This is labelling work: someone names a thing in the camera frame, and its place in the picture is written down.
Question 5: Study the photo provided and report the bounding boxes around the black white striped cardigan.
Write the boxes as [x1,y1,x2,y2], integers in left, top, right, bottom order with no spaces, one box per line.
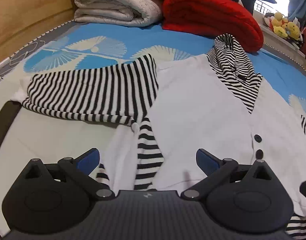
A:
[13,34,306,239]

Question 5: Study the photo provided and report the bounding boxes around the blue cream patterned bedspread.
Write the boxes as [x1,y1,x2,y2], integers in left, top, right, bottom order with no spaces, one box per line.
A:
[0,19,306,238]

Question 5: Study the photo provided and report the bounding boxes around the wooden bed frame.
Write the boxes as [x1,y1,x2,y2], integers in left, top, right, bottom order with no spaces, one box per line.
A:
[0,0,75,62]

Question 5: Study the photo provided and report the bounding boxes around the dark brown strap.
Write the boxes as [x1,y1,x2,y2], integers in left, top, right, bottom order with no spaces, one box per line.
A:
[0,100,22,158]

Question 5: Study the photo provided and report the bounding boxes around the yellow plush toys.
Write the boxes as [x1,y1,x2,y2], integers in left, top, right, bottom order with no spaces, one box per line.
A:
[267,12,303,42]

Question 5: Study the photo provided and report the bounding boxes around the cream folded quilt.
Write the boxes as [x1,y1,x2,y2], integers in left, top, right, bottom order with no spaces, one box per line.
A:
[74,0,163,27]

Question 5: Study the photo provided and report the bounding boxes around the red folded blanket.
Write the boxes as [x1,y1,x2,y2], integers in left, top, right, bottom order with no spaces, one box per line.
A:
[162,0,264,53]

